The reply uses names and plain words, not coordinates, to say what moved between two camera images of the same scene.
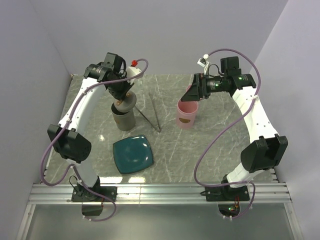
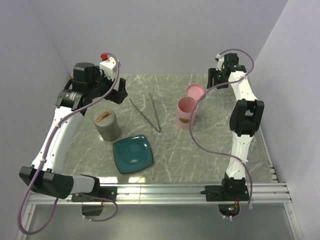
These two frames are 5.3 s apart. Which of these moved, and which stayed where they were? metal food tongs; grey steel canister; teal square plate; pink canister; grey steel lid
Moved: grey steel lid; grey steel canister
Stayed: teal square plate; metal food tongs; pink canister
